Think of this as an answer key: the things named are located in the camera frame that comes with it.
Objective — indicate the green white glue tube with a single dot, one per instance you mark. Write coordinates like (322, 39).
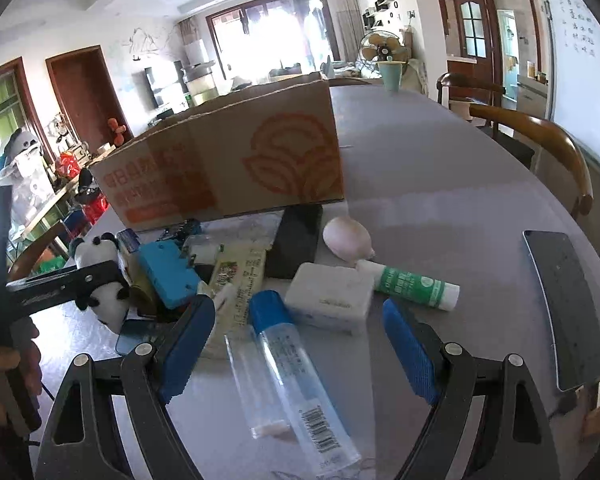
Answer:
(420, 289)

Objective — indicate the wooden chair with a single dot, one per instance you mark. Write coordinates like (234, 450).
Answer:
(540, 131)

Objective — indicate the green paper cup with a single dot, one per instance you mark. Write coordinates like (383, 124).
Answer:
(391, 74)

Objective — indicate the panda plush toy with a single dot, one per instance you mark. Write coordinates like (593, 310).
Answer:
(108, 292)

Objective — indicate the white rectangular adapter box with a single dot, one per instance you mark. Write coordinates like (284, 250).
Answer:
(330, 297)

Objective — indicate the black phone case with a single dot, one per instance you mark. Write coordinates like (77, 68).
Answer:
(295, 241)

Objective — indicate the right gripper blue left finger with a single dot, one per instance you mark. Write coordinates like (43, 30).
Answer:
(82, 438)

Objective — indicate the pink white seashell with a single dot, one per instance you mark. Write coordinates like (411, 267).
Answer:
(348, 240)

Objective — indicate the standing electric fan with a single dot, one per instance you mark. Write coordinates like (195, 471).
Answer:
(380, 46)

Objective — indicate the clear plastic tube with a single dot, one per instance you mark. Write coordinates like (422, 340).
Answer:
(260, 403)

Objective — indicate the clear bottle blue cap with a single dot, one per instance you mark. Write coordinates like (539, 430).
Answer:
(316, 424)

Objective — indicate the yellowish printed packet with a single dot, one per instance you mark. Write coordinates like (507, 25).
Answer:
(237, 275)

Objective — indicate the blue electrical switch block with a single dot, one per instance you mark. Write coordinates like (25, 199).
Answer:
(174, 281)

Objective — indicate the person's left hand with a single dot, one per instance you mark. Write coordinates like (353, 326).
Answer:
(25, 361)

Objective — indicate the black tablet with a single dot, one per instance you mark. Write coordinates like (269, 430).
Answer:
(570, 307)

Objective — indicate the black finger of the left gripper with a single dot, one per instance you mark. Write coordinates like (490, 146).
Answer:
(19, 299)

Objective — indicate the whiteboard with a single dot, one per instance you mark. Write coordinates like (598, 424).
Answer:
(576, 56)

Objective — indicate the cardboard box orange print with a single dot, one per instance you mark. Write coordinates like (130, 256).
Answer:
(262, 148)

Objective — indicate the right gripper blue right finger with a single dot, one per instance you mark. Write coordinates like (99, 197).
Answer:
(513, 439)

